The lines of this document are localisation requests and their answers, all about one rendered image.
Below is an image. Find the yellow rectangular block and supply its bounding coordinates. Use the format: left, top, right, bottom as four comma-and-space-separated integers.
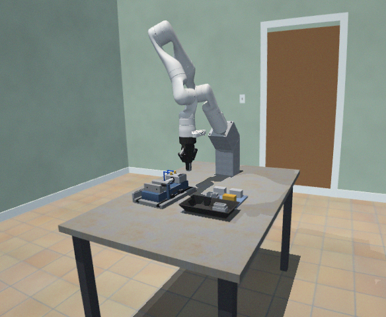
222, 194, 237, 201

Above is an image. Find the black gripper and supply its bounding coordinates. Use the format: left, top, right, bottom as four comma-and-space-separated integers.
178, 137, 198, 171

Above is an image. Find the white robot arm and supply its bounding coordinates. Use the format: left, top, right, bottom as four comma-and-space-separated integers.
148, 20, 227, 137

